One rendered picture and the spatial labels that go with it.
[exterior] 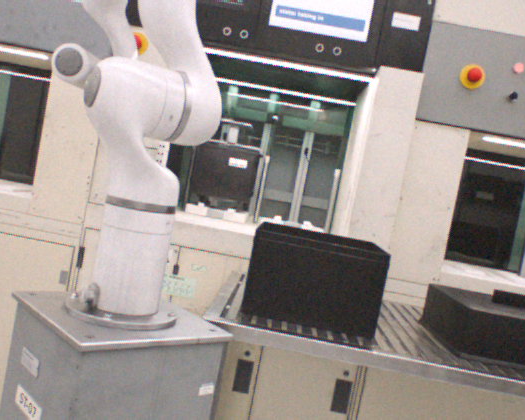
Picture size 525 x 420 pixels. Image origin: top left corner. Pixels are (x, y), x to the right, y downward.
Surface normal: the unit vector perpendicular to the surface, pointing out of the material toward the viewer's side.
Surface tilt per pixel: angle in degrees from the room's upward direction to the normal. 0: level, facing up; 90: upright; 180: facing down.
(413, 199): 90
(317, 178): 90
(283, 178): 90
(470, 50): 90
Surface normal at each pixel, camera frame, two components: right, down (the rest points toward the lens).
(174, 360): 0.66, 0.17
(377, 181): -0.04, 0.04
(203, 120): 0.57, 0.39
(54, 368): -0.73, -0.10
